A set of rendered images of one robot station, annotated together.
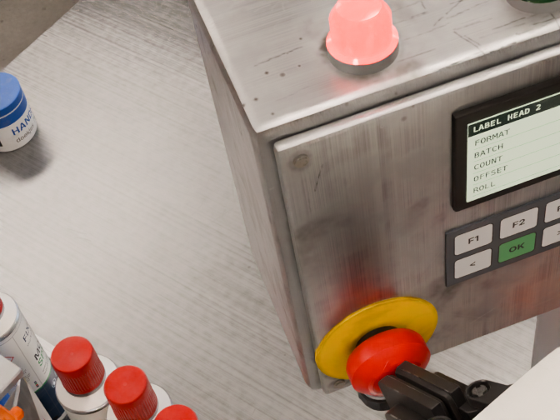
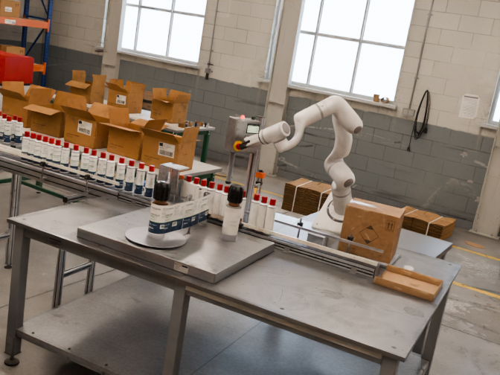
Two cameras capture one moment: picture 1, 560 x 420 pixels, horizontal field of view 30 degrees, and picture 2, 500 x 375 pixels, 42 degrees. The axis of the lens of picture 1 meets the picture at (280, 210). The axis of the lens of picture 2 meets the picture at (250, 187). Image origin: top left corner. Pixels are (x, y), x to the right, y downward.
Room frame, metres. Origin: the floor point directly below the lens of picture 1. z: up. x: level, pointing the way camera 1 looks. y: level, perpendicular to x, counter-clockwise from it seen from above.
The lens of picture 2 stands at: (-3.20, 1.19, 1.94)
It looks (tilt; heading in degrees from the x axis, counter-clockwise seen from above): 13 degrees down; 339
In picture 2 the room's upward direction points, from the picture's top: 9 degrees clockwise
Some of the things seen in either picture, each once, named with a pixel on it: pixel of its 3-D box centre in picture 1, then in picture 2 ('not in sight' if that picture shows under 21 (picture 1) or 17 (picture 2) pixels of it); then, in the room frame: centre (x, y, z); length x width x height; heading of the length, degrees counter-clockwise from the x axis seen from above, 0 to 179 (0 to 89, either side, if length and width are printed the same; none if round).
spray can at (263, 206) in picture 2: not in sight; (262, 213); (0.08, -0.18, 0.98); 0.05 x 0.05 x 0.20
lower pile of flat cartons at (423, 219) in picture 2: not in sight; (422, 223); (3.09, -3.49, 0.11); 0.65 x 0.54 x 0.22; 38
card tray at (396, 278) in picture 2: not in sight; (408, 281); (-0.54, -0.79, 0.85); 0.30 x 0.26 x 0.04; 45
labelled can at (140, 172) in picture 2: not in sight; (140, 178); (0.68, 0.41, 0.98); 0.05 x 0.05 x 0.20
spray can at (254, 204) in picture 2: not in sight; (254, 211); (0.12, -0.15, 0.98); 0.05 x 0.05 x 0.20
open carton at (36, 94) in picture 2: not in sight; (24, 104); (3.31, 1.06, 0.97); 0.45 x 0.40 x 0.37; 132
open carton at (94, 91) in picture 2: not in sight; (88, 87); (5.41, 0.28, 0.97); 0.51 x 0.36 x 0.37; 134
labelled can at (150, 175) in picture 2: not in sight; (149, 181); (0.62, 0.36, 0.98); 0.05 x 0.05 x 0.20
